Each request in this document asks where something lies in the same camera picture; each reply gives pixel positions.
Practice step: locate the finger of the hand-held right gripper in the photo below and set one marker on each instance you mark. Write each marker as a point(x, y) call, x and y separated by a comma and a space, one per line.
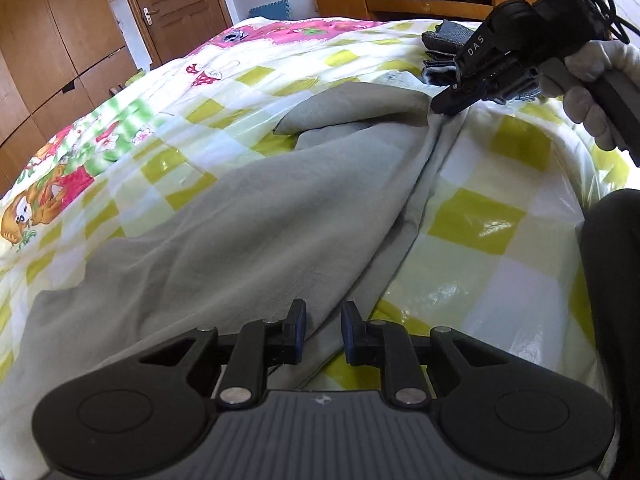
point(450, 100)
point(510, 85)

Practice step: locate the grey-green pants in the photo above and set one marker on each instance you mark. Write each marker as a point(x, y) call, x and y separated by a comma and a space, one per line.
point(250, 235)

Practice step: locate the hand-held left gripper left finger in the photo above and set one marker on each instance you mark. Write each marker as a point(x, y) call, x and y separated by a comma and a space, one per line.
point(298, 332)

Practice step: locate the blue foam mat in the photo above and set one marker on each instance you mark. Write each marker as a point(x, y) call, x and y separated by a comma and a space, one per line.
point(269, 10)

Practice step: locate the person's dark clothing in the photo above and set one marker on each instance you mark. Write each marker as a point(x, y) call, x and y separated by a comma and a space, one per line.
point(615, 335)

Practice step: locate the wooden door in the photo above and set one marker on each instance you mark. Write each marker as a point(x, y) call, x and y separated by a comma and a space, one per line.
point(175, 5)

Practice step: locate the wooden wardrobe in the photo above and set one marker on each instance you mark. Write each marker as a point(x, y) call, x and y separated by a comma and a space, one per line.
point(55, 50)

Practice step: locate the green cloth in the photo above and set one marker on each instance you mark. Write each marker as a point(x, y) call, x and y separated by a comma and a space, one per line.
point(134, 77)

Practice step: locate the folded denim jeans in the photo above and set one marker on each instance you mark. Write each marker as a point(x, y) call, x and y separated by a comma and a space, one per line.
point(440, 72)

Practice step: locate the person's right hand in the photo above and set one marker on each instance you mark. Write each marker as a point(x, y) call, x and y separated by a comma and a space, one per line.
point(582, 105)

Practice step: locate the printed checkered blanket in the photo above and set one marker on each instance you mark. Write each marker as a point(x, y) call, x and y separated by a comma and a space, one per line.
point(500, 220)

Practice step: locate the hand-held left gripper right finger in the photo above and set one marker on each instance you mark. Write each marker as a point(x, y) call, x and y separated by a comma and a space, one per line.
point(348, 335)

